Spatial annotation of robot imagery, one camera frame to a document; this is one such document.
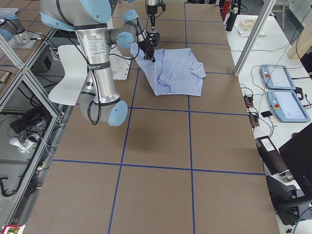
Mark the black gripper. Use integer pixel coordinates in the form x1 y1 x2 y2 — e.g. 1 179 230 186
147 5 158 32
138 33 160 62

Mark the light blue striped shirt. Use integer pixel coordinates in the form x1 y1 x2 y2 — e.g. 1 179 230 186
130 43 206 97

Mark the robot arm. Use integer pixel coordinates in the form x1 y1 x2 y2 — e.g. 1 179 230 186
40 0 160 126
144 0 163 33

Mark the black water bottle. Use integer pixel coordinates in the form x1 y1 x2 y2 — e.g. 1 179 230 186
225 7 238 32

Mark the orange circuit board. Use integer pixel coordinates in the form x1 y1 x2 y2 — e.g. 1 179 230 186
249 113 260 128
243 95 254 108

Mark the upper blue teach pendant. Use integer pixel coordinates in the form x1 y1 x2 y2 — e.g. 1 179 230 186
260 64 296 90

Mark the blue teach pendant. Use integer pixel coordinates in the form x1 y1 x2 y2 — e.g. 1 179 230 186
260 64 296 90
267 90 311 123

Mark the lower blue teach pendant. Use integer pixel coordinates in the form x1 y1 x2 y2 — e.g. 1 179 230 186
267 90 311 123

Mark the black box white label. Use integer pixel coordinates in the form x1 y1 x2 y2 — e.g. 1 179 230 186
255 136 289 175

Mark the white central pedestal column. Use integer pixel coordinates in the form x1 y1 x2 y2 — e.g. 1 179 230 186
48 43 132 106

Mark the aluminium frame post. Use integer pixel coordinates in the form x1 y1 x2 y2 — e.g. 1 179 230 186
234 0 276 76

